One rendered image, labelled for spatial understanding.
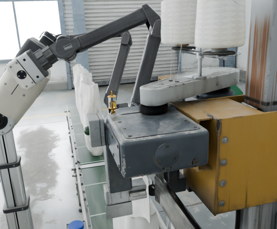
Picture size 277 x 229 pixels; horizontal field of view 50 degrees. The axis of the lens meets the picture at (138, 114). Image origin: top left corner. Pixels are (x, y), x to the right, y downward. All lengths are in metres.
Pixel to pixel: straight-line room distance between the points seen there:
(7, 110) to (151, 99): 0.81
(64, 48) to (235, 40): 0.65
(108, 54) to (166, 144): 7.82
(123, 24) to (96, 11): 7.21
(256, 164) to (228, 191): 0.12
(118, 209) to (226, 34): 0.67
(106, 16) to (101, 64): 1.30
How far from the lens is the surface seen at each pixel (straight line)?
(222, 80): 1.12
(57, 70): 8.48
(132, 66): 8.68
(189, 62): 9.34
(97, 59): 8.47
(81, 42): 1.22
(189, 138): 0.76
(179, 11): 1.07
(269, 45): 0.98
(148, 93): 0.88
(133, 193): 1.05
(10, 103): 1.46
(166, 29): 1.09
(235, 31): 0.86
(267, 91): 1.00
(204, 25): 0.86
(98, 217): 2.11
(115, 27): 1.24
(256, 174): 1.00
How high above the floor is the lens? 1.60
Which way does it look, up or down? 17 degrees down
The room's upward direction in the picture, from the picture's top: 2 degrees counter-clockwise
